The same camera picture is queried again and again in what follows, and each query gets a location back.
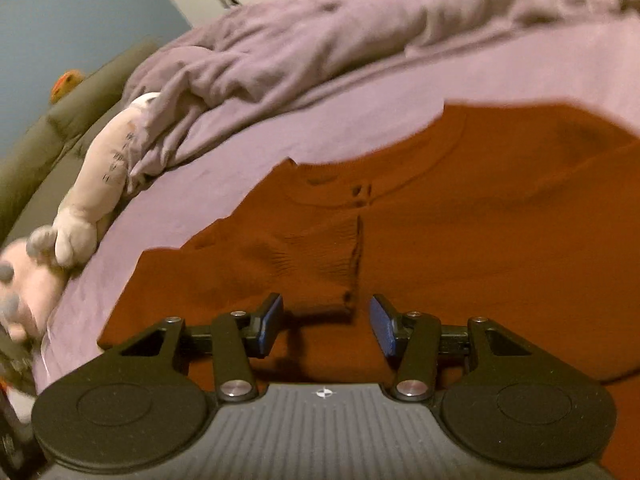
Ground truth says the pink plush toy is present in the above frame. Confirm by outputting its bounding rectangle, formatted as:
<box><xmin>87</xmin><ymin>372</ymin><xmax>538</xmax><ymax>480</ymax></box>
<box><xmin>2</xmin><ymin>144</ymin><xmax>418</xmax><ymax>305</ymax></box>
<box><xmin>0</xmin><ymin>238</ymin><xmax>69</xmax><ymax>345</ymax></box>

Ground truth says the olive green cushion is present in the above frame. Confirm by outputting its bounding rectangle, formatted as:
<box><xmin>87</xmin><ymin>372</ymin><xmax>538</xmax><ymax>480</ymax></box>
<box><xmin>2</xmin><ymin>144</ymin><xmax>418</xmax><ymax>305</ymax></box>
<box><xmin>0</xmin><ymin>36</ymin><xmax>163</xmax><ymax>246</ymax></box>

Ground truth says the purple bed sheet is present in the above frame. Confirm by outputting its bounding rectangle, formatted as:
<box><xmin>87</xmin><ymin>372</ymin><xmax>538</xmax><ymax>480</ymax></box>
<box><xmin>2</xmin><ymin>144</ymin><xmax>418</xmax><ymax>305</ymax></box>
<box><xmin>31</xmin><ymin>19</ymin><xmax>640</xmax><ymax>397</ymax></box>

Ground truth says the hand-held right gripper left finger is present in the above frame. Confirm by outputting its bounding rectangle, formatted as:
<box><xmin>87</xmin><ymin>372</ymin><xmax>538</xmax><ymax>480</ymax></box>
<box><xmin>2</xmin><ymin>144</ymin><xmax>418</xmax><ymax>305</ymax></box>
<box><xmin>103</xmin><ymin>293</ymin><xmax>286</xmax><ymax>404</ymax></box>

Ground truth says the orange plush toy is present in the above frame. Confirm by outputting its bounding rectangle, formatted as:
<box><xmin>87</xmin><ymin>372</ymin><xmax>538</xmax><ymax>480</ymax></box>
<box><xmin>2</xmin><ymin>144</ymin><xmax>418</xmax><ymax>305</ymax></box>
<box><xmin>50</xmin><ymin>68</ymin><xmax>87</xmax><ymax>105</ymax></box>

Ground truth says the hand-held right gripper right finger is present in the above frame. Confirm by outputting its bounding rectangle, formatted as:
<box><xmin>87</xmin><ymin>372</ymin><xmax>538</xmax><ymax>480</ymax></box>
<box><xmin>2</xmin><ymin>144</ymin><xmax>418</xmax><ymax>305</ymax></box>
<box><xmin>368</xmin><ymin>293</ymin><xmax>552</xmax><ymax>404</ymax></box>

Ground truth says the purple crumpled duvet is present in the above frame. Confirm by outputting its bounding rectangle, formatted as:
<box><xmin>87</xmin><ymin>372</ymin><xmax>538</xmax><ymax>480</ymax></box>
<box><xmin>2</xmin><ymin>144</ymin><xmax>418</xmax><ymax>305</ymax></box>
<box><xmin>122</xmin><ymin>0</ymin><xmax>640</xmax><ymax>192</ymax></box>

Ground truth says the rust brown sweater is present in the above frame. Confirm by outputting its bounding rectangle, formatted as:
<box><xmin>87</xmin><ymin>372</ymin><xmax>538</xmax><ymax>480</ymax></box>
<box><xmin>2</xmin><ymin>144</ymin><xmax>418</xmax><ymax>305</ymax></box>
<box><xmin>97</xmin><ymin>99</ymin><xmax>640</xmax><ymax>480</ymax></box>

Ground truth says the long white plush toy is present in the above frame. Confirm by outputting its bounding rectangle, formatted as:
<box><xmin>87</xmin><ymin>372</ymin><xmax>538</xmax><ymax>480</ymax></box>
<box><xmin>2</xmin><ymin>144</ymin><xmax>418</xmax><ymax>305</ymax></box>
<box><xmin>26</xmin><ymin>92</ymin><xmax>162</xmax><ymax>269</ymax></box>

